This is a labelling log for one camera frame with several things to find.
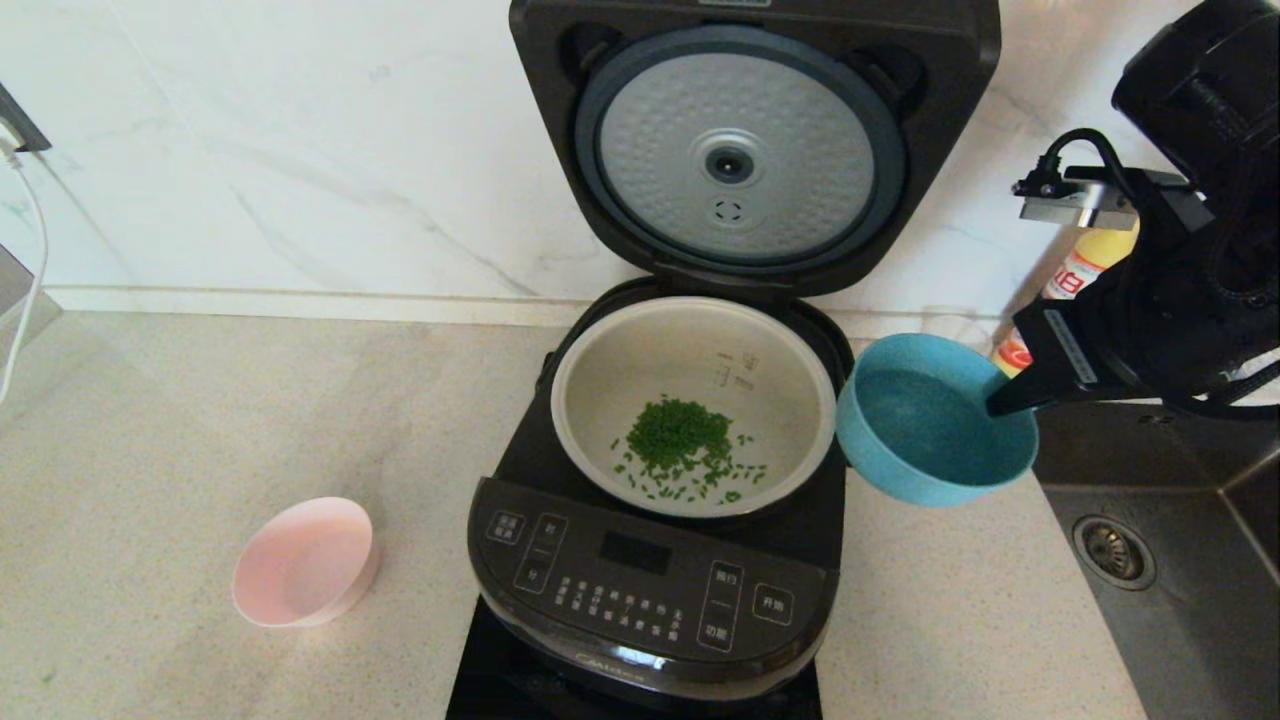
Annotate blue bowl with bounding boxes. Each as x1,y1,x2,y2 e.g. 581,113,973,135
836,333,1041,507

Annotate chopped green onions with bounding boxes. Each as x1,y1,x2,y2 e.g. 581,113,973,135
610,396,769,504

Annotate pink bowl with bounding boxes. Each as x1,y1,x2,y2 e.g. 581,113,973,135
232,496,379,629

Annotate yellow orange detergent bottle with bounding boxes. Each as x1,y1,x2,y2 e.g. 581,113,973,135
993,225,1141,379

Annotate clear glass cup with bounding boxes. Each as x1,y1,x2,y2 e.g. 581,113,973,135
920,307,1001,351

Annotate round metal sink drain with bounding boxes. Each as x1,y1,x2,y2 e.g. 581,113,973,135
1073,515,1156,591

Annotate dark steel sink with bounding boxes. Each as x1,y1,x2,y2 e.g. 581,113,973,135
1035,400,1280,720

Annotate black glass cooktop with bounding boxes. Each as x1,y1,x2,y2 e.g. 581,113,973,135
447,595,823,720

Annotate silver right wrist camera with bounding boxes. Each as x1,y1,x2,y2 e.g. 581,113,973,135
1018,165,1141,231

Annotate black right camera cable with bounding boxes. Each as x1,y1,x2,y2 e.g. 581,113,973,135
1013,128,1141,201

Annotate white power cable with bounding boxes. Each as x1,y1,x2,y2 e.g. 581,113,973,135
0,150,53,406

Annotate dark wall socket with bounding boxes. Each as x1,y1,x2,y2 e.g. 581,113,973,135
0,82,53,154

